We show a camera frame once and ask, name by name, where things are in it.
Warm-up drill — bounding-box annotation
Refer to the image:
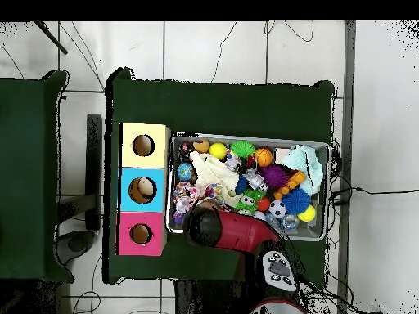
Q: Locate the colourful dotted cloth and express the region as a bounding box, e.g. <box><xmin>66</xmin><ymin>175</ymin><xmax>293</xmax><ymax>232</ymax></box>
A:
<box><xmin>172</xmin><ymin>181</ymin><xmax>227</xmax><ymax>227</ymax></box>

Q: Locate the wooden box with three holes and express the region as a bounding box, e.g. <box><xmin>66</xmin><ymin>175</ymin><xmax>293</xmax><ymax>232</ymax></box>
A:
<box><xmin>115</xmin><ymin>122</ymin><xmax>172</xmax><ymax>257</ymax></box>

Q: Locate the silver mesh bin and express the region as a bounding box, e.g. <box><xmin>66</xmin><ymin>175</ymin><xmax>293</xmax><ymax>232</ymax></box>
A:
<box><xmin>165</xmin><ymin>132</ymin><xmax>331</xmax><ymax>242</ymax></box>

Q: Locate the cream knitted cloth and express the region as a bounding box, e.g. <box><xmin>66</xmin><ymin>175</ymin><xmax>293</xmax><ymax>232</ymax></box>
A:
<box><xmin>189</xmin><ymin>150</ymin><xmax>245</xmax><ymax>208</ymax></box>

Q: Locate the smooth yellow ball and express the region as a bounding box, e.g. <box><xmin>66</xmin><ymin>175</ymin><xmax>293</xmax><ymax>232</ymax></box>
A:
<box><xmin>209</xmin><ymin>142</ymin><xmax>228</xmax><ymax>161</ymax></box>

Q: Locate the blue globe ball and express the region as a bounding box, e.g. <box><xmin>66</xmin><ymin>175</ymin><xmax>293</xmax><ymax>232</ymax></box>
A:
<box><xmin>176</xmin><ymin>162</ymin><xmax>196</xmax><ymax>182</ymax></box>

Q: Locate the green spiky rubber ball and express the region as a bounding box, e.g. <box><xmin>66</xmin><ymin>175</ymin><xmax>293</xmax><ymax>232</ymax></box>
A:
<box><xmin>229</xmin><ymin>140</ymin><xmax>256</xmax><ymax>160</ymax></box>

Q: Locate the orange toy basketball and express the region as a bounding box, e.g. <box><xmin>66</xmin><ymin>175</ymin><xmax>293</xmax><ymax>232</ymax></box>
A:
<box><xmin>254</xmin><ymin>147</ymin><xmax>273</xmax><ymax>168</ymax></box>

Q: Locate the purple spiky ball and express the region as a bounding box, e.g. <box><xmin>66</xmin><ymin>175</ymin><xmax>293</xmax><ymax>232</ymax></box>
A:
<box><xmin>259</xmin><ymin>164</ymin><xmax>291</xmax><ymax>190</ymax></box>

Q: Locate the dark green tablecloth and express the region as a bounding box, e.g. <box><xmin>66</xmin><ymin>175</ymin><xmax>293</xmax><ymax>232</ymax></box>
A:
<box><xmin>0</xmin><ymin>70</ymin><xmax>74</xmax><ymax>282</ymax></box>
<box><xmin>102</xmin><ymin>66</ymin><xmax>336</xmax><ymax>289</ymax></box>

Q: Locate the small soccer ball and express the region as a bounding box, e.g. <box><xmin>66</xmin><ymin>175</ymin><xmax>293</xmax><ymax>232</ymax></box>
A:
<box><xmin>268</xmin><ymin>200</ymin><xmax>287</xmax><ymax>219</ymax></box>

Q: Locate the blue spiky rubber ball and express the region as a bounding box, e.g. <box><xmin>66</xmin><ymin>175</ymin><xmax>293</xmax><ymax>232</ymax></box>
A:
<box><xmin>281</xmin><ymin>186</ymin><xmax>311</xmax><ymax>216</ymax></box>

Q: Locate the mint green cloth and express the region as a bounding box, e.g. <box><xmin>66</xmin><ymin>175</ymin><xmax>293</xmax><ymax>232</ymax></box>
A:
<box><xmin>282</xmin><ymin>144</ymin><xmax>324</xmax><ymax>195</ymax></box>

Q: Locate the dark metal rod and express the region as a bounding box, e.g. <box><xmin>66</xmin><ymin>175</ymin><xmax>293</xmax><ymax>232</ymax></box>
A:
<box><xmin>34</xmin><ymin>20</ymin><xmax>69</xmax><ymax>56</ymax></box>

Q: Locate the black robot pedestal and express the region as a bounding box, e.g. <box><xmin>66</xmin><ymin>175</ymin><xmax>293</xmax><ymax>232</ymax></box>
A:
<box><xmin>173</xmin><ymin>277</ymin><xmax>250</xmax><ymax>314</ymax></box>

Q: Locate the black power cable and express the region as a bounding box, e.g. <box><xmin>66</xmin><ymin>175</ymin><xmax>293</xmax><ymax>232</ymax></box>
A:
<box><xmin>330</xmin><ymin>186</ymin><xmax>419</xmax><ymax>205</ymax></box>

